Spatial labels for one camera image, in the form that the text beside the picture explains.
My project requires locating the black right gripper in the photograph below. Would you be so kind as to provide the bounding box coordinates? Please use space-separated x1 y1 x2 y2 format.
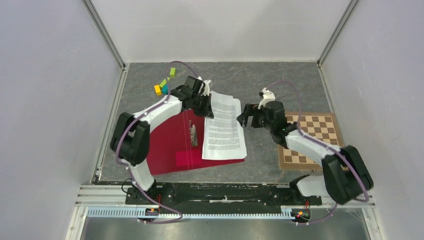
237 103 275 132

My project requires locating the silver metal folder clip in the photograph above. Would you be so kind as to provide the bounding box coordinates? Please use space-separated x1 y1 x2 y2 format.
188 124 198 147

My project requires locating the printed text paper sheet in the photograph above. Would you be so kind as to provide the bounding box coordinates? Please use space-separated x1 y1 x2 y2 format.
202 91 247 161

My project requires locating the red clip file folder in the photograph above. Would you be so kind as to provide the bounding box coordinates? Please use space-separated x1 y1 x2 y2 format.
147 110 245 176

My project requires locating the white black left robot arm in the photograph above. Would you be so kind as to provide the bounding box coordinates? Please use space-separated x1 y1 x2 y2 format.
110 76 214 204

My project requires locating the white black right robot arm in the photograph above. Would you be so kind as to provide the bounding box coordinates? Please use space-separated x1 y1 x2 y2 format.
236 100 374 205

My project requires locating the teal block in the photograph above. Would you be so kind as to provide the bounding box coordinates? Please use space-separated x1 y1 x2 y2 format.
161 85 169 95

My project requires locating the light green block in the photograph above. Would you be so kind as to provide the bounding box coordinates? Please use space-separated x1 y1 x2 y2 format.
169 67 177 78

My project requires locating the orange yellow block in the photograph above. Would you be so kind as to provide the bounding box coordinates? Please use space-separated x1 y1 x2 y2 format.
154 85 162 96

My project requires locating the wooden chessboard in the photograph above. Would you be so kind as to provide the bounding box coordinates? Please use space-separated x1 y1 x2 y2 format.
277 111 345 171

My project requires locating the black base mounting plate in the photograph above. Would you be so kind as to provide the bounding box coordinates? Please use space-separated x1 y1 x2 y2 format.
145 182 323 208

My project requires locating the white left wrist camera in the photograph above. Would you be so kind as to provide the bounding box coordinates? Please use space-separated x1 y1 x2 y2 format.
198 76 212 96

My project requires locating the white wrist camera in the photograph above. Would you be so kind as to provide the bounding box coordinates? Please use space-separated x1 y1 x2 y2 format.
198 76 212 96
258 87 276 109

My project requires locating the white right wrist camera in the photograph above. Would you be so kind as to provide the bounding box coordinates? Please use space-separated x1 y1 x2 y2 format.
258 87 276 109

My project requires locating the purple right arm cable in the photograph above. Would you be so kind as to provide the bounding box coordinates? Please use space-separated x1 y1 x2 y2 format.
265 80 370 226

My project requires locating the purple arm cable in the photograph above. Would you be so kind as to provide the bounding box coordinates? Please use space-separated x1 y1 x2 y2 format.
114 60 202 225
265 80 370 226

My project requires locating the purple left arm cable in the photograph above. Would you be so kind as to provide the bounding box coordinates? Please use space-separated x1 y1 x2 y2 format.
114 60 202 225

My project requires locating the aluminium frame rail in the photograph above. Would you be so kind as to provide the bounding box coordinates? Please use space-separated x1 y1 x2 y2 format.
74 185 377 220

